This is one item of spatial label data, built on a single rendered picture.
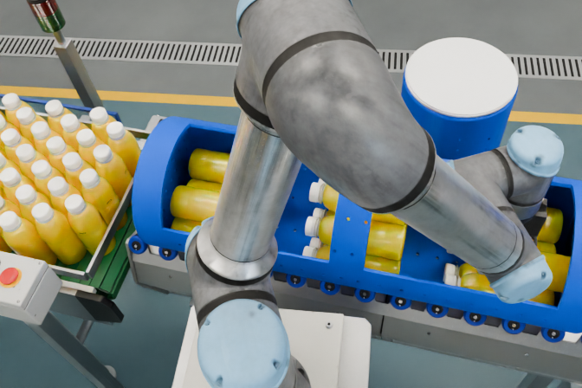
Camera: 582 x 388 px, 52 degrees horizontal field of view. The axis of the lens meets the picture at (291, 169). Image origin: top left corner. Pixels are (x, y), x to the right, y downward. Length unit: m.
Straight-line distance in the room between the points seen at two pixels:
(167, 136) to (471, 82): 0.77
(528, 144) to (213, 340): 0.50
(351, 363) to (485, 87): 0.81
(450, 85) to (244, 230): 0.91
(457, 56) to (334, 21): 1.10
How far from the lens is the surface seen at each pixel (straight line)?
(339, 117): 0.49
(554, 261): 1.19
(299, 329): 1.04
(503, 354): 1.39
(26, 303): 1.30
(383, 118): 0.50
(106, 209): 1.46
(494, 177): 0.88
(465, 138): 1.55
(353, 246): 1.10
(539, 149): 0.89
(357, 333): 1.06
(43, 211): 1.39
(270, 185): 0.69
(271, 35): 0.55
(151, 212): 1.21
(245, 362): 0.79
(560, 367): 1.42
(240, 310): 0.80
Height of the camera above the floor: 2.14
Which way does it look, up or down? 54 degrees down
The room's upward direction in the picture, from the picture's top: 7 degrees counter-clockwise
